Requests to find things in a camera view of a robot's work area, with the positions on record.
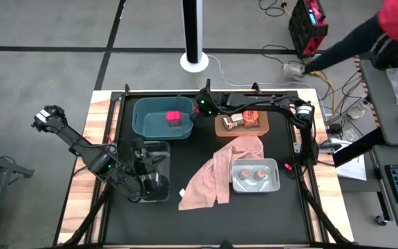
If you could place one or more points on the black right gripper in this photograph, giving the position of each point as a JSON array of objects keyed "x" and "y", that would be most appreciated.
[{"x": 213, "y": 103}]

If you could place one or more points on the clear plastic bin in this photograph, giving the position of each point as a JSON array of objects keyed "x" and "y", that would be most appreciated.
[{"x": 164, "y": 155}]

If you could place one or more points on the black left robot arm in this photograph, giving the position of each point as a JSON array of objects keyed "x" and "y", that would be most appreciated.
[{"x": 78, "y": 141}]

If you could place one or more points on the pink cloth towel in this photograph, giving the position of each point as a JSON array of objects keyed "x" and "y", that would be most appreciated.
[{"x": 213, "y": 180}]

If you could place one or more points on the cork-lid glass spice jar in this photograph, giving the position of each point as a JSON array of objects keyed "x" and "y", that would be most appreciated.
[
  {"x": 244, "y": 174},
  {"x": 260, "y": 174}
]

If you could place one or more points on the black slanted bar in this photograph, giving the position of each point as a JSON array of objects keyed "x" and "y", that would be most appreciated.
[{"x": 358, "y": 148}]

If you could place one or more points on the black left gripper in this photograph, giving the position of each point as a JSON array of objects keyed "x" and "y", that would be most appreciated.
[{"x": 150, "y": 183}]

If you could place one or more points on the brown white snack packet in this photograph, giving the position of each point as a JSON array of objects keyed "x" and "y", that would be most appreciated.
[{"x": 233, "y": 121}]

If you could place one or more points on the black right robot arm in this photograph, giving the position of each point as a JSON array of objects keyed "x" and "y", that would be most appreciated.
[{"x": 271, "y": 102}]

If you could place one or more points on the small red clip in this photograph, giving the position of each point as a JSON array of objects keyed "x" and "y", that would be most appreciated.
[{"x": 288, "y": 166}]

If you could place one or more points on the orange plastic bin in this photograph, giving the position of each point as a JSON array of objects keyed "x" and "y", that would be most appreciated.
[{"x": 240, "y": 132}]

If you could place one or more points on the teal plastic bin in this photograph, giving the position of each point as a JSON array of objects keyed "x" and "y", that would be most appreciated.
[{"x": 150, "y": 124}]

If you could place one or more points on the black metal table frame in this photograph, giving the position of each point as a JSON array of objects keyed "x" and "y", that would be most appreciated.
[{"x": 150, "y": 93}]

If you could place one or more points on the orange spice packet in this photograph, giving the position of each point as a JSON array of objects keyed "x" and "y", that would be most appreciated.
[{"x": 251, "y": 119}]

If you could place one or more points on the black slanted pole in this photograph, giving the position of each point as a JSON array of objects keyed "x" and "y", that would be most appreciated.
[{"x": 389, "y": 55}]

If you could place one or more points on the red and black toolbox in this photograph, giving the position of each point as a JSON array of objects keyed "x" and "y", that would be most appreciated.
[{"x": 306, "y": 31}]

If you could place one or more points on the person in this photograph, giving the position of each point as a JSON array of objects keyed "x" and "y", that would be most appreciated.
[{"x": 351, "y": 45}]

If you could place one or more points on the white object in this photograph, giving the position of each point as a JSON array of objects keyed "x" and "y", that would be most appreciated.
[{"x": 294, "y": 69}]

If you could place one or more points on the striped hazard tape strip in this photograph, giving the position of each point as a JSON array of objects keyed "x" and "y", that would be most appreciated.
[{"x": 361, "y": 79}]

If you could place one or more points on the white plastic bin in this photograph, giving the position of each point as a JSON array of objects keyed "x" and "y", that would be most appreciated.
[{"x": 254, "y": 186}]

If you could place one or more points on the tower fan on round base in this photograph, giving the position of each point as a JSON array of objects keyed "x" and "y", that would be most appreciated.
[{"x": 194, "y": 64}]

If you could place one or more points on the white paper sheet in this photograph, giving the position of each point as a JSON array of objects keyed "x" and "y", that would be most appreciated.
[{"x": 352, "y": 171}]

